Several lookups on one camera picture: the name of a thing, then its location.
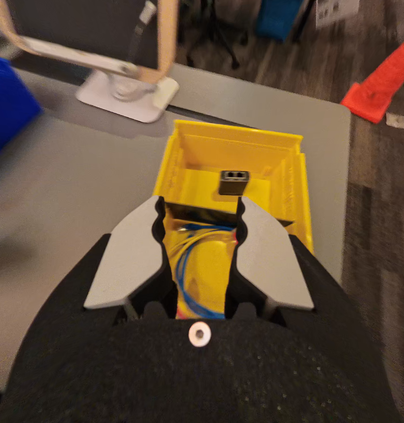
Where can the blue plastic bin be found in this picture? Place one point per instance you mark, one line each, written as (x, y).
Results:
(10, 105)

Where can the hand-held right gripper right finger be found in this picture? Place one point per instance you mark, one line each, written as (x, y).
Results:
(271, 261)

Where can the white monitor stand base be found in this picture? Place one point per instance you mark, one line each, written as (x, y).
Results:
(99, 95)

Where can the black divider of yellow bin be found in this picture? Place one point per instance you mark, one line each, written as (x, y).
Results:
(202, 213)

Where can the blue floor crate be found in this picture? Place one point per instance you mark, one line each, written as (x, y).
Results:
(278, 19)

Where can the dark monitor panel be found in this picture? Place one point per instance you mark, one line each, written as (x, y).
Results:
(83, 26)

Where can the white paper scrap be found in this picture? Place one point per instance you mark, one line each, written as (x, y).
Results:
(397, 120)

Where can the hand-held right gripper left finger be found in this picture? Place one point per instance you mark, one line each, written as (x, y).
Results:
(129, 257)

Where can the yellow plastic bin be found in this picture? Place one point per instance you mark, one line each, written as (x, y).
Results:
(202, 188)

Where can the orange traffic cone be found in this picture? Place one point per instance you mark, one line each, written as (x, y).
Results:
(380, 86)

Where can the small black adapter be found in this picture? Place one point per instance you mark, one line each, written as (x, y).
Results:
(233, 186)

